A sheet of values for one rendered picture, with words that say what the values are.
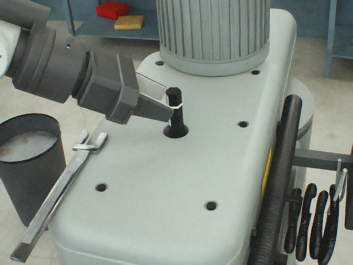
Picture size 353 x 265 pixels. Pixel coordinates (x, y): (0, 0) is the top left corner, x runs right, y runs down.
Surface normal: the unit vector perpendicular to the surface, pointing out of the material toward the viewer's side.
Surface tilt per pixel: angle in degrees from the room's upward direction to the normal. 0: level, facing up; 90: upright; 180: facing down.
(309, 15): 90
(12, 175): 94
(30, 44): 38
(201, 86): 0
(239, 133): 0
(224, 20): 90
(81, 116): 0
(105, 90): 89
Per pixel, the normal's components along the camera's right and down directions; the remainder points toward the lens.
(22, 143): -0.07, -0.80
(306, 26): -0.29, 0.59
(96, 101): 0.18, 0.58
